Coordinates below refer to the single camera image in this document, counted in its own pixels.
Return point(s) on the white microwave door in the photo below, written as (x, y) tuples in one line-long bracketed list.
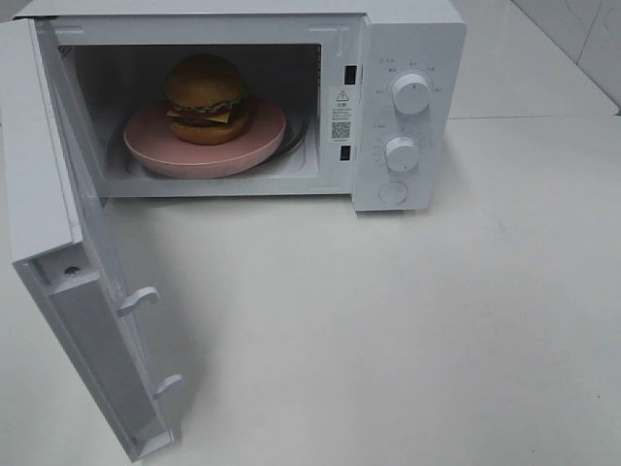
[(61, 243)]

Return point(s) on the toy burger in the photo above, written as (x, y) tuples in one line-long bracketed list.
[(206, 95)]

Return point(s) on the lower white microwave knob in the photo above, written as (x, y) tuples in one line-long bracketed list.
[(402, 154)]

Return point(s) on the white microwave oven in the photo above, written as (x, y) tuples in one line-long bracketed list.
[(331, 61)]

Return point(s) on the round door release button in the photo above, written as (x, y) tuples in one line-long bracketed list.
[(393, 193)]

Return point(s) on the white microwave knob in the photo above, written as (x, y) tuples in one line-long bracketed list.
[(411, 92), (402, 154)]

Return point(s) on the pink round plate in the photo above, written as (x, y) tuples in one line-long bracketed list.
[(252, 134)]

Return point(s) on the upper white microwave knob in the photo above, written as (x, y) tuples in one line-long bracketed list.
[(411, 92)]

